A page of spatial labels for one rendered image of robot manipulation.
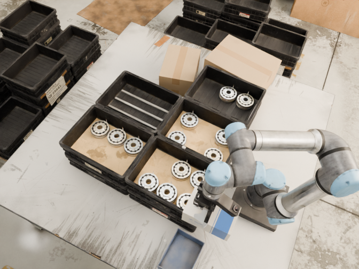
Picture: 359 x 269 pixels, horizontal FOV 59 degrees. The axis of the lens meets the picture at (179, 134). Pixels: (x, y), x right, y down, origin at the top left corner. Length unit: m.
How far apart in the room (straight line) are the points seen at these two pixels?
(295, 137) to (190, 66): 1.07
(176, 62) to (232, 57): 0.36
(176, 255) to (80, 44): 2.04
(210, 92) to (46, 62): 1.38
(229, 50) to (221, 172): 1.31
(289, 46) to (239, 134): 1.98
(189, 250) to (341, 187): 0.80
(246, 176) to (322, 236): 1.71
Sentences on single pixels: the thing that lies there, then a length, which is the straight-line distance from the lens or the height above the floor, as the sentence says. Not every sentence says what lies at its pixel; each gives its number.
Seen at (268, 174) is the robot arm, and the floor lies 0.97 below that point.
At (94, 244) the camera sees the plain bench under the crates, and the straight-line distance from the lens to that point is 1.72.
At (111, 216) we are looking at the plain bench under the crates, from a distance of 1.74.
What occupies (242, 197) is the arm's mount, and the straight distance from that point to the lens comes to 1.76.
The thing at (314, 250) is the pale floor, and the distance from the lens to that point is 2.63.
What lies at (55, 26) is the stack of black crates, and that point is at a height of 0.47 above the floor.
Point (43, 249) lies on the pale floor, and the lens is 2.54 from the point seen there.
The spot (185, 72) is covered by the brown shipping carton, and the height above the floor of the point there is 0.86.
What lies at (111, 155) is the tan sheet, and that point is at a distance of 1.75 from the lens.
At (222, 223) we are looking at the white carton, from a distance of 1.28.
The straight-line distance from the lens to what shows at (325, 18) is 4.18.
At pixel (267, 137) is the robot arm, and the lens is 1.13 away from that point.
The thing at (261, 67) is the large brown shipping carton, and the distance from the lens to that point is 2.12.
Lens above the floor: 2.34
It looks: 57 degrees down
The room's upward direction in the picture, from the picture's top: 5 degrees clockwise
